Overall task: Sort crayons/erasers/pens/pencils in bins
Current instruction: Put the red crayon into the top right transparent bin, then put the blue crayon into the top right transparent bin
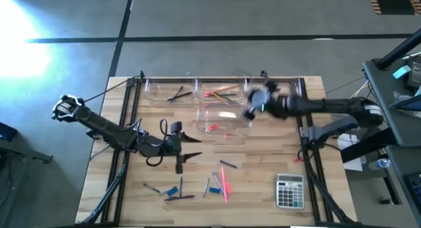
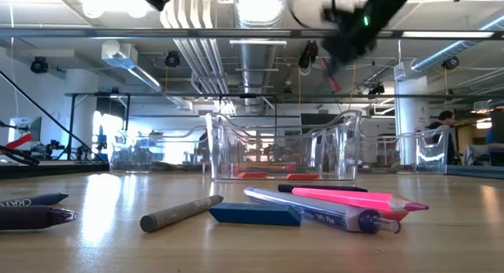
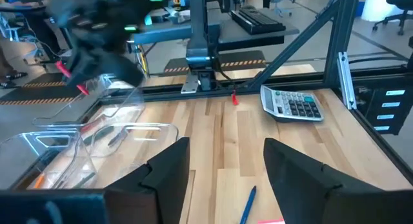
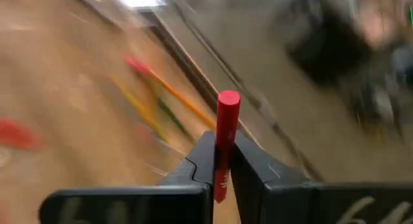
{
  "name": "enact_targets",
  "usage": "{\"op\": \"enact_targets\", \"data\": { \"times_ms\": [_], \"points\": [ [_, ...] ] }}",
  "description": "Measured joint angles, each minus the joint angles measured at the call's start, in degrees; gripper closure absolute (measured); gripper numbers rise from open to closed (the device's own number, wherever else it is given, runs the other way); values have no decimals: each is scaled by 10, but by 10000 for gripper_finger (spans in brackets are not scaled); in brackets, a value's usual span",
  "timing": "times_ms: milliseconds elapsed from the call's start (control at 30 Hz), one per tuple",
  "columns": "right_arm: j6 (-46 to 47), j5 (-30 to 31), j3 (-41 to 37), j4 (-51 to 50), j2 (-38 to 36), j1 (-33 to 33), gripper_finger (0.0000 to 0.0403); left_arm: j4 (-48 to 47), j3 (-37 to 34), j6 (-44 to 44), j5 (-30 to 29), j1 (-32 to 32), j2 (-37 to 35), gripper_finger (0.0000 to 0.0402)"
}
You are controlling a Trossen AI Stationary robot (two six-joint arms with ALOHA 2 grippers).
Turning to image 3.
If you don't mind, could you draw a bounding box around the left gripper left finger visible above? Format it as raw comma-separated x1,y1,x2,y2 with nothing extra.
103,136,191,224

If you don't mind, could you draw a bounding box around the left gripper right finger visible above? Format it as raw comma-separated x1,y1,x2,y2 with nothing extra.
263,137,383,224

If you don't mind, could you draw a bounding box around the navy blue crayon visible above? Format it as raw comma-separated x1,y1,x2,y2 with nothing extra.
239,185,257,224

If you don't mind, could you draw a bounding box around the dark blue crayon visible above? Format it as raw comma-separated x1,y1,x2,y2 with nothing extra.
108,129,130,147

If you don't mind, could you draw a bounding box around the hazard striped floor mat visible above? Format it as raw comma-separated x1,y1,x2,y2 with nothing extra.
0,72,83,106
163,49,267,74

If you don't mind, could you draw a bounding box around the grey desk calculator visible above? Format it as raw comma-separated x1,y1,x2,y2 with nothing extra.
259,84,325,123

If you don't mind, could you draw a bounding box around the person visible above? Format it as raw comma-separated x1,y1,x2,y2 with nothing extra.
0,33,28,90

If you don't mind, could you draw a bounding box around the black box with labels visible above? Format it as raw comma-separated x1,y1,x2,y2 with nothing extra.
353,74,413,136

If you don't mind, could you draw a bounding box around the grey desk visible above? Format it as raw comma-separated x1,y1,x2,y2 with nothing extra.
134,6,300,53

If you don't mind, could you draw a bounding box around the black keyboard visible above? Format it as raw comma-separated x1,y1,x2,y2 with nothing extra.
230,7,287,36

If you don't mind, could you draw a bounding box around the white column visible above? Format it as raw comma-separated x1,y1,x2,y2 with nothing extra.
360,0,401,22

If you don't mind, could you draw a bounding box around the yellow cable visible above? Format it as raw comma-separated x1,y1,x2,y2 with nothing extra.
137,46,149,77

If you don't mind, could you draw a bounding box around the silver base bracket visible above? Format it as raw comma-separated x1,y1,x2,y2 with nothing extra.
180,73,201,95

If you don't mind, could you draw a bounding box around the silver frame bracket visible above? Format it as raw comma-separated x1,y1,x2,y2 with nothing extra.
336,51,358,111

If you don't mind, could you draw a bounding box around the black aluminium table frame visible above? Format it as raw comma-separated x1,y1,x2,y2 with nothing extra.
74,0,413,178

